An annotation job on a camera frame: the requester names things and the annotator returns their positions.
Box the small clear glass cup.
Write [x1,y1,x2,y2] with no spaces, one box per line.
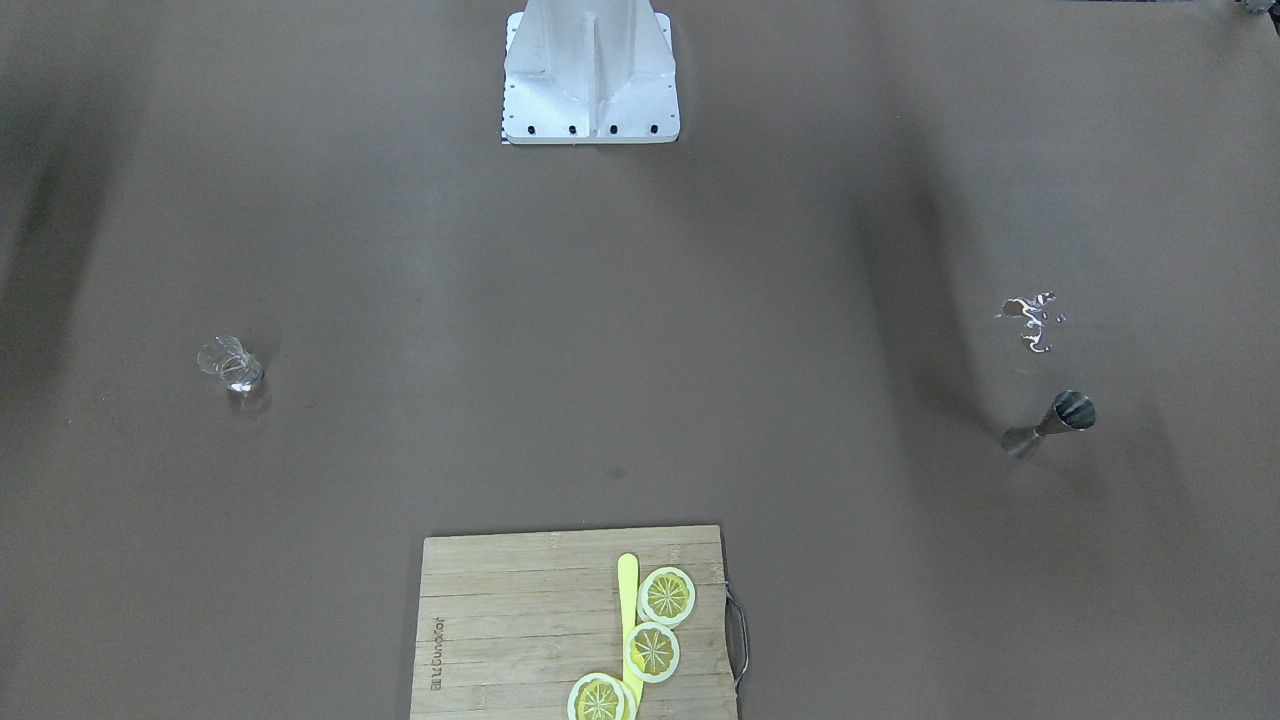
[196,336,266,396]

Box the steel double jigger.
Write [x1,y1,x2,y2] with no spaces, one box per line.
[1000,389,1097,459]

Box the yellow plastic knife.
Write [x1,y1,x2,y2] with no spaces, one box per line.
[616,552,644,719]

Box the lemon slice upper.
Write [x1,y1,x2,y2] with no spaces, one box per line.
[637,566,698,628]

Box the lemon slice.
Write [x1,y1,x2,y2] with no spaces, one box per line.
[564,673,637,720]
[637,566,698,628]
[623,621,681,684]

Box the lemon slice middle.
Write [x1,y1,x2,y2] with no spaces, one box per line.
[623,621,681,684]

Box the bamboo cutting board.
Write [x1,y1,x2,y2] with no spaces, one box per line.
[410,525,739,719]

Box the lemon slice lower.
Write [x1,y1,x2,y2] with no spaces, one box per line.
[564,673,637,720]

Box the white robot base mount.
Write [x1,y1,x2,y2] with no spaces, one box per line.
[500,1,681,145]

